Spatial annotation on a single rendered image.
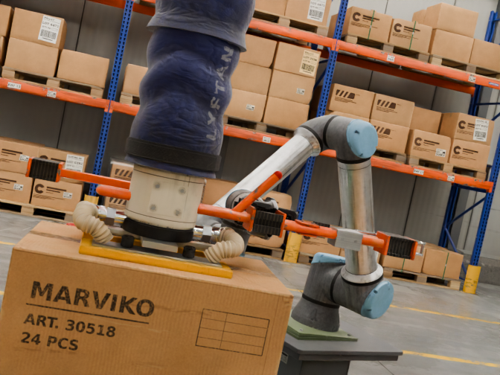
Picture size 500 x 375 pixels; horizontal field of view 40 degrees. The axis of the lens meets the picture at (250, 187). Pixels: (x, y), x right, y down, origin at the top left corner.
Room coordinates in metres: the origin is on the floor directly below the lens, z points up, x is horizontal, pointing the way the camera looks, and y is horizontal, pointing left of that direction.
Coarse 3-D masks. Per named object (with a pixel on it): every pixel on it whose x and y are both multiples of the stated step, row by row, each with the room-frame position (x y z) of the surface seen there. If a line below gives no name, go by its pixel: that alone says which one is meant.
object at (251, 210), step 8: (248, 208) 1.67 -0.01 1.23; (256, 208) 1.70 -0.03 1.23; (264, 208) 1.71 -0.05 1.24; (256, 216) 1.61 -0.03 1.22; (264, 216) 1.62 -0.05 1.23; (272, 216) 1.62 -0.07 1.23; (280, 216) 1.62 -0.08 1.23; (248, 224) 1.64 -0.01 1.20; (256, 224) 1.61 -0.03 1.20; (264, 224) 1.62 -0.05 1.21; (272, 224) 1.63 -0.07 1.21; (280, 224) 1.63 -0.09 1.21; (264, 232) 1.62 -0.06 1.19; (272, 232) 1.62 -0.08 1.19; (280, 232) 1.63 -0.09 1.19
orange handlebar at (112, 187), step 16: (64, 176) 1.81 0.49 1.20; (80, 176) 1.81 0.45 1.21; (96, 176) 1.82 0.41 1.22; (112, 192) 1.56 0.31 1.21; (128, 192) 1.57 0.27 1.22; (208, 208) 1.61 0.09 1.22; (224, 208) 1.66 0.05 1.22; (288, 224) 1.65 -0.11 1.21; (304, 224) 1.66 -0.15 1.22; (368, 240) 1.69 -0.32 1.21
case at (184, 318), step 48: (48, 240) 1.51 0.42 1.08; (48, 288) 1.38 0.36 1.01; (96, 288) 1.40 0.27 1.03; (144, 288) 1.42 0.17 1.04; (192, 288) 1.43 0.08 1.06; (240, 288) 1.45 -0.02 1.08; (0, 336) 1.37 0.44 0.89; (48, 336) 1.39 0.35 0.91; (96, 336) 1.40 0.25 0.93; (144, 336) 1.42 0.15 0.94; (192, 336) 1.44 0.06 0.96; (240, 336) 1.46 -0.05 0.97
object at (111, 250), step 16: (128, 240) 1.49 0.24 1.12; (96, 256) 1.44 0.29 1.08; (112, 256) 1.45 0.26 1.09; (128, 256) 1.46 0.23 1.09; (144, 256) 1.47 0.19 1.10; (160, 256) 1.49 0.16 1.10; (176, 256) 1.52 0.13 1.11; (192, 256) 1.53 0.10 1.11; (208, 272) 1.50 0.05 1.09; (224, 272) 1.50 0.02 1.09
